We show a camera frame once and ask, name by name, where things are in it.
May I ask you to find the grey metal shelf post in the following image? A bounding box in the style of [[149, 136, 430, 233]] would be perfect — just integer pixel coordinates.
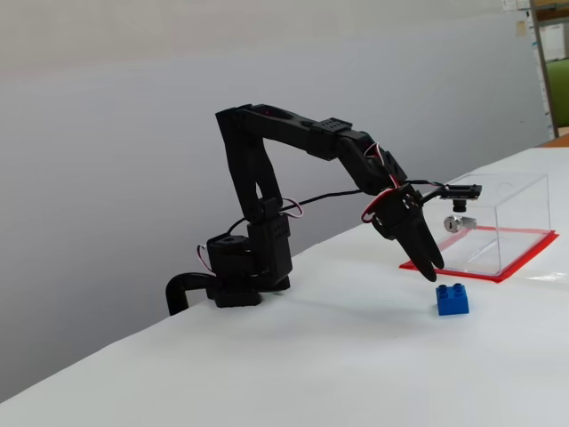
[[529, 0, 560, 140]]

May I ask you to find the black camera cable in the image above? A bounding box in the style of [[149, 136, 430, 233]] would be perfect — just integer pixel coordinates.
[[225, 179, 448, 237]]

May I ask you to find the silver cam lock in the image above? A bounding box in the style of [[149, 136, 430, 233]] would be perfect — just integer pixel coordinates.
[[443, 215, 477, 235]]

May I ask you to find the black table clamp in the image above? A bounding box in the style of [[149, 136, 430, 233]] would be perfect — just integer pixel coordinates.
[[165, 271, 219, 317]]

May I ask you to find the green panel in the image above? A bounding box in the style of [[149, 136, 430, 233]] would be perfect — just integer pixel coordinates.
[[545, 58, 569, 130]]

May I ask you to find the red tape frame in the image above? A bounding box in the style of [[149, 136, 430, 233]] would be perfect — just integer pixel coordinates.
[[398, 225, 560, 285]]

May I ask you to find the white storage box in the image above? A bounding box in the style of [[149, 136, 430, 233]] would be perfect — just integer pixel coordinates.
[[538, 22, 569, 62]]

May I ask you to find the transparent plastic box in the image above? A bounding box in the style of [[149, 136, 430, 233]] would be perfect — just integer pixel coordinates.
[[426, 172, 552, 277]]

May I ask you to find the blue lego brick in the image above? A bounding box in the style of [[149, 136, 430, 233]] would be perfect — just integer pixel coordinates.
[[434, 282, 473, 318]]

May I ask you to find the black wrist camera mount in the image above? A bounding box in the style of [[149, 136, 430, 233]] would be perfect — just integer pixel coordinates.
[[421, 182, 484, 213]]

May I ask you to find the wooden desk edge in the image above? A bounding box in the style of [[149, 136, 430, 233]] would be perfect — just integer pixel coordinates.
[[536, 133, 569, 149]]

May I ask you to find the red white black servo cable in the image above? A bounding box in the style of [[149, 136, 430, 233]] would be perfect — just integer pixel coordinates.
[[279, 197, 308, 219], [196, 244, 214, 272], [360, 141, 401, 226]]

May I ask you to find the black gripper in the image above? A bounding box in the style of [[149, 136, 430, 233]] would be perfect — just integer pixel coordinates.
[[372, 181, 445, 282]]

